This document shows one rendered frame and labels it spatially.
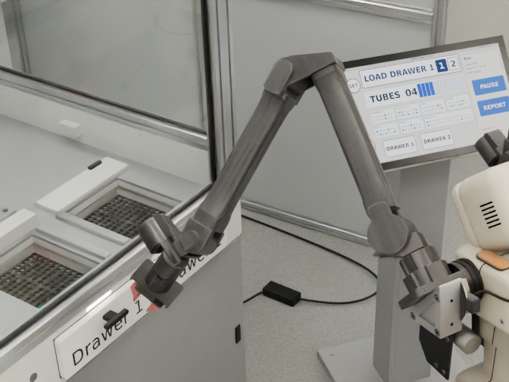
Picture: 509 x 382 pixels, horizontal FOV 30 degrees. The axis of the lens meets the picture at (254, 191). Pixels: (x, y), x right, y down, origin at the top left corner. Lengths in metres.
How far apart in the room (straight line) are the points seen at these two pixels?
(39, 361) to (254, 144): 0.66
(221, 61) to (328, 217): 1.76
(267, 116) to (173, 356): 0.86
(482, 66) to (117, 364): 1.28
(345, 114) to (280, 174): 2.13
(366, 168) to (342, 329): 1.74
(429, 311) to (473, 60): 1.11
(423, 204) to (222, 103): 0.77
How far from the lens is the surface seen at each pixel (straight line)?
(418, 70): 2.65
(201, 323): 2.57
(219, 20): 2.25
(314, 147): 3.81
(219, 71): 2.30
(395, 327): 3.06
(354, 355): 3.34
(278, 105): 1.89
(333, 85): 1.86
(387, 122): 2.58
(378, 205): 1.77
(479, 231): 1.80
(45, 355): 2.11
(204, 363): 2.66
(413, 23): 3.40
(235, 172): 1.90
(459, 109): 2.67
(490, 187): 1.75
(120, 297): 2.20
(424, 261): 1.76
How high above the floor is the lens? 2.27
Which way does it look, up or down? 32 degrees down
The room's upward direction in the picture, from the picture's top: 2 degrees counter-clockwise
